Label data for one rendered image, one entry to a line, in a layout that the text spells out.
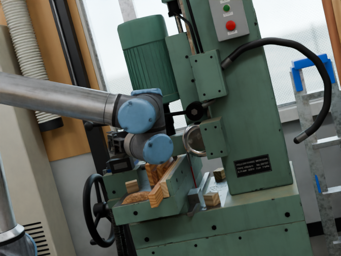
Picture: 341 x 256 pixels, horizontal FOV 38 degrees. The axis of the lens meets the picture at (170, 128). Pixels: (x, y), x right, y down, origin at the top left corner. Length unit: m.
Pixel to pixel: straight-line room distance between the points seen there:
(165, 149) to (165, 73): 0.40
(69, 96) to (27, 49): 1.93
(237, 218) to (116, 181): 0.46
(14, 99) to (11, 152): 1.87
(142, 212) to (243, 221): 0.33
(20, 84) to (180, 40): 0.61
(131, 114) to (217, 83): 0.42
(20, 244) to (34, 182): 1.59
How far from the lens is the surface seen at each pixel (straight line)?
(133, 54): 1.73
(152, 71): 1.72
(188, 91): 1.71
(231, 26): 1.58
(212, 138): 1.59
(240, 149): 1.68
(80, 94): 1.30
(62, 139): 3.38
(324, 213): 2.55
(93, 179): 1.91
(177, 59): 1.71
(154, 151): 1.39
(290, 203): 1.62
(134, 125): 1.25
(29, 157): 3.19
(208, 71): 1.57
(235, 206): 1.62
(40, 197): 3.23
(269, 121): 1.67
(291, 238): 1.66
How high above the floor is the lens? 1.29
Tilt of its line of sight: 7 degrees down
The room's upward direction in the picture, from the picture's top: 14 degrees counter-clockwise
